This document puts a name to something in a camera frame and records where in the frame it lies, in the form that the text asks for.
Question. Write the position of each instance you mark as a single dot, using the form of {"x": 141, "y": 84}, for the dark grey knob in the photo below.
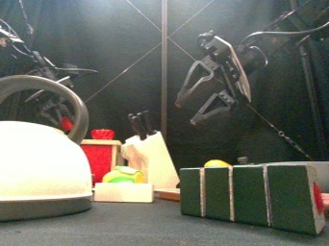
{"x": 242, "y": 159}

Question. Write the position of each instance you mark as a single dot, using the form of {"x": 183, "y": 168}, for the green yellow toy apple half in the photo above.
{"x": 123, "y": 176}

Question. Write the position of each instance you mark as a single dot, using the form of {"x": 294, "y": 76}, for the small red toy piece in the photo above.
{"x": 66, "y": 124}

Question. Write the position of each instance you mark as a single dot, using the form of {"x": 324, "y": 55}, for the grey toy stove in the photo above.
{"x": 317, "y": 174}

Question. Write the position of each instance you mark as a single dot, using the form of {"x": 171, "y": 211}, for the white toy knife block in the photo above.
{"x": 153, "y": 163}

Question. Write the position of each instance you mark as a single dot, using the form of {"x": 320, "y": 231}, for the yellow toy lemon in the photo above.
{"x": 217, "y": 163}

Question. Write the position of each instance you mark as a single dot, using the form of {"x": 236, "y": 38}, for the red crown-shaped toy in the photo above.
{"x": 103, "y": 134}

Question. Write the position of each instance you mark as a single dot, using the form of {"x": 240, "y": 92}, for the wooden cutting board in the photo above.
{"x": 167, "y": 194}

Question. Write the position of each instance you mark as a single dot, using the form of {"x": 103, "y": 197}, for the white rectangular block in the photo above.
{"x": 123, "y": 192}

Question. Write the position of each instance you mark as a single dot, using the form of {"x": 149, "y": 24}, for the pink toy piece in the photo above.
{"x": 325, "y": 201}

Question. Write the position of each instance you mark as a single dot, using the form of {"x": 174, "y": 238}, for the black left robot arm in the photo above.
{"x": 43, "y": 65}

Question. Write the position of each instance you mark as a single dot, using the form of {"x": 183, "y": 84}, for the red wooden toy box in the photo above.
{"x": 99, "y": 160}

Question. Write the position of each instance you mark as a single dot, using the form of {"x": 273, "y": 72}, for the grey vertical frame pole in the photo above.
{"x": 163, "y": 64}

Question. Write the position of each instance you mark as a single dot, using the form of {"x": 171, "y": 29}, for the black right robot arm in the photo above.
{"x": 290, "y": 64}

